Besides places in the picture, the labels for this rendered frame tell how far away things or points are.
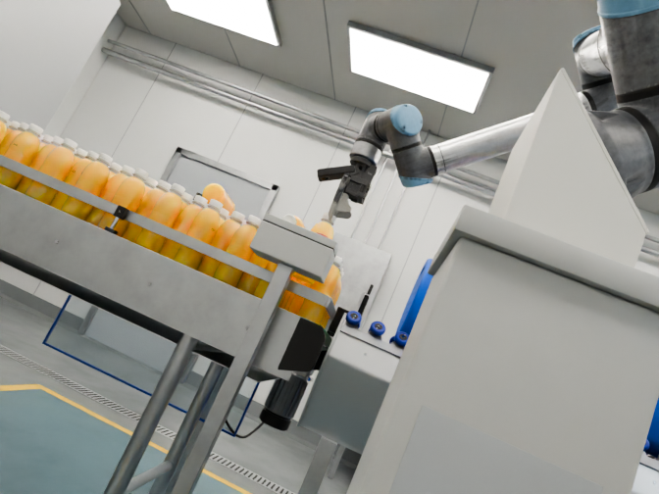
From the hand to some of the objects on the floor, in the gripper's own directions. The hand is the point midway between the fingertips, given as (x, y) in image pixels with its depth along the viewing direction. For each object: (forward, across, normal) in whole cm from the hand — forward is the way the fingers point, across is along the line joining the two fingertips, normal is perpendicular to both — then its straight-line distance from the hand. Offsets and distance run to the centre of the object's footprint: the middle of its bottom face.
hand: (329, 218), depth 147 cm
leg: (+120, +6, -25) cm, 123 cm away
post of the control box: (+120, -16, +2) cm, 122 cm away
